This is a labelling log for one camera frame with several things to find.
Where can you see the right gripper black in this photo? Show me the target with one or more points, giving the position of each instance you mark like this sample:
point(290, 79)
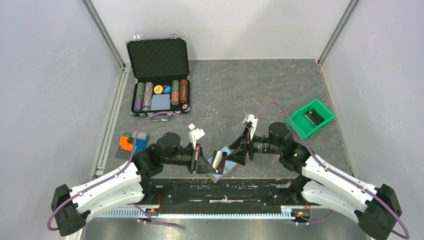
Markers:
point(239, 156)

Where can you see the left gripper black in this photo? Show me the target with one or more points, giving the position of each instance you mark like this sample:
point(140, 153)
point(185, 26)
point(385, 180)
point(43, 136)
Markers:
point(198, 164)

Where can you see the olive card holder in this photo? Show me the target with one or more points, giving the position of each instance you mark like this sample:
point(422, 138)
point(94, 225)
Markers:
point(229, 166)

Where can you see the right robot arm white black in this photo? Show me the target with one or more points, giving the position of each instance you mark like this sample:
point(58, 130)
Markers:
point(375, 209)

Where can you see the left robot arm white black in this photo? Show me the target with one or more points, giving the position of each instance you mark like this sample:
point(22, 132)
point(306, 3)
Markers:
point(73, 207)

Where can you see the blue playing card deck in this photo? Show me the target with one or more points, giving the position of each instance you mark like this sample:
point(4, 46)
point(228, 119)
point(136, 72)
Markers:
point(161, 102)

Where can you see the green plastic bin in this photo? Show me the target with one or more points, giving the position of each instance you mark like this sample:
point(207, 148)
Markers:
point(302, 124)

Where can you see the brown orange chip stack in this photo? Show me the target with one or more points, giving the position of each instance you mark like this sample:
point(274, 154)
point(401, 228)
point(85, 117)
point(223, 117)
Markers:
point(183, 91)

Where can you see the colourful toy block set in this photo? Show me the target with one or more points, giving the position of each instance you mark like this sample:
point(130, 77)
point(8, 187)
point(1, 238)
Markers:
point(131, 142)

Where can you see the blue dealer button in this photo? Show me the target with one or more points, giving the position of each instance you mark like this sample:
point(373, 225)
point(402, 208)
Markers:
point(167, 89)

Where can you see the green orange chip stack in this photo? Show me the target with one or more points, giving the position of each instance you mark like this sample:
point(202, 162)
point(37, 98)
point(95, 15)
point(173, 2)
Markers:
point(175, 92)

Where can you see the yellow dealer button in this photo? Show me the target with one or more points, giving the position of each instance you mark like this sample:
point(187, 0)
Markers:
point(158, 89)

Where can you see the purple brown chip stack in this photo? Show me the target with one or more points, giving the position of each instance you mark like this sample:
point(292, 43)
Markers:
point(147, 96)

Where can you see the purple green chip stack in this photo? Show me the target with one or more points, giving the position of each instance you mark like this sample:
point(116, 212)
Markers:
point(139, 97)

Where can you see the black poker chip case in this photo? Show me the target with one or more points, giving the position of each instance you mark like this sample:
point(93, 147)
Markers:
point(160, 61)

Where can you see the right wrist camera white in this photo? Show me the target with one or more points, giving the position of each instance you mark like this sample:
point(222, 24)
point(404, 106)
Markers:
point(250, 122)

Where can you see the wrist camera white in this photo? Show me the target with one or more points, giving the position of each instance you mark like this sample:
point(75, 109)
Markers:
point(195, 134)
point(250, 122)

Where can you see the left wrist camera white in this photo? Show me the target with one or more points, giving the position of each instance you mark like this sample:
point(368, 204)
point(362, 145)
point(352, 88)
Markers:
point(195, 134)

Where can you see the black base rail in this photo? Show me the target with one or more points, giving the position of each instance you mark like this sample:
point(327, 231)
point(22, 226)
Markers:
point(227, 196)

